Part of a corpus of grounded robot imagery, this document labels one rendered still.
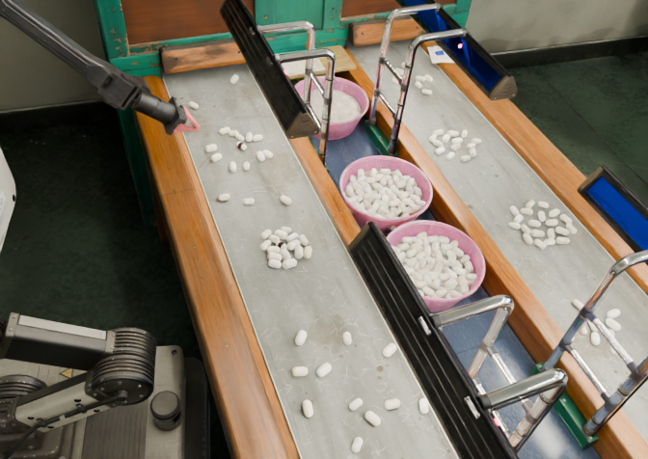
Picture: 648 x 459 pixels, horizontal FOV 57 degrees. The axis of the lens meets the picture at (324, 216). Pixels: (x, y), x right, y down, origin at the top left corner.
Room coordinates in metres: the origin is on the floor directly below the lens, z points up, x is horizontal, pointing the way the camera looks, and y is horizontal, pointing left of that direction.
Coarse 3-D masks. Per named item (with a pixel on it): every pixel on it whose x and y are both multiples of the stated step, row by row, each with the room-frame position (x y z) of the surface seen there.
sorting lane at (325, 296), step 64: (256, 128) 1.49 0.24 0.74; (256, 192) 1.20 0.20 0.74; (256, 256) 0.97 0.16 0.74; (320, 256) 0.99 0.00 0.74; (256, 320) 0.78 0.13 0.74; (320, 320) 0.80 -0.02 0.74; (384, 320) 0.82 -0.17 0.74; (320, 384) 0.64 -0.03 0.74; (384, 384) 0.65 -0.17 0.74; (320, 448) 0.49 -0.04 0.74; (384, 448) 0.51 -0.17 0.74; (448, 448) 0.52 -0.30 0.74
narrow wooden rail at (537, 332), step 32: (384, 128) 1.57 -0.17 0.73; (416, 160) 1.39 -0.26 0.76; (448, 192) 1.26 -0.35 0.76; (448, 224) 1.18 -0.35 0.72; (512, 288) 0.94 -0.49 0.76; (512, 320) 0.89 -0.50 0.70; (544, 320) 0.85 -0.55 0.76; (544, 352) 0.78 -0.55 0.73; (576, 384) 0.69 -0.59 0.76; (608, 448) 0.57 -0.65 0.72; (640, 448) 0.56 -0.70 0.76
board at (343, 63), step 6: (330, 48) 1.95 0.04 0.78; (336, 48) 1.96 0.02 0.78; (342, 48) 1.96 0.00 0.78; (336, 54) 1.92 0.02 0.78; (342, 54) 1.92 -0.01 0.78; (324, 60) 1.87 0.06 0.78; (336, 60) 1.88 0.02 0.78; (342, 60) 1.88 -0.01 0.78; (348, 60) 1.89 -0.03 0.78; (324, 66) 1.83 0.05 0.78; (336, 66) 1.84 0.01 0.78; (342, 66) 1.84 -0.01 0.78; (348, 66) 1.85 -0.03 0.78; (354, 66) 1.85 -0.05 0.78; (318, 72) 1.79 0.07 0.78; (324, 72) 1.80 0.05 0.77; (294, 78) 1.75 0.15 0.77
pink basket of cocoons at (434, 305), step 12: (396, 228) 1.10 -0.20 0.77; (408, 228) 1.11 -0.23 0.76; (420, 228) 1.12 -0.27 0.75; (432, 228) 1.13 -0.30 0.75; (444, 228) 1.12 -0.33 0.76; (396, 240) 1.08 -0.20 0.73; (456, 240) 1.10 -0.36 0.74; (468, 240) 1.08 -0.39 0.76; (468, 252) 1.06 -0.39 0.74; (480, 252) 1.04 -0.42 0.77; (480, 264) 1.01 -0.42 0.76; (480, 276) 0.97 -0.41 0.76; (432, 300) 0.87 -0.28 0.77; (444, 300) 0.87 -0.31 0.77; (456, 300) 0.88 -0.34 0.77
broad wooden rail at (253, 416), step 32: (160, 96) 1.57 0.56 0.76; (160, 128) 1.41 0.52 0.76; (160, 160) 1.27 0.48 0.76; (160, 192) 1.14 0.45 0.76; (192, 192) 1.15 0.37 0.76; (192, 224) 1.04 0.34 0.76; (192, 256) 0.93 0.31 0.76; (224, 256) 0.95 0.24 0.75; (192, 288) 0.83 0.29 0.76; (224, 288) 0.84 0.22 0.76; (192, 320) 0.84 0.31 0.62; (224, 320) 0.75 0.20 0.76; (224, 352) 0.67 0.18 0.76; (256, 352) 0.69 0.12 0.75; (224, 384) 0.60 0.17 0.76; (256, 384) 0.61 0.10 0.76; (224, 416) 0.54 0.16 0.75; (256, 416) 0.54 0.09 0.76; (256, 448) 0.47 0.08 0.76; (288, 448) 0.48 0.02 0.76
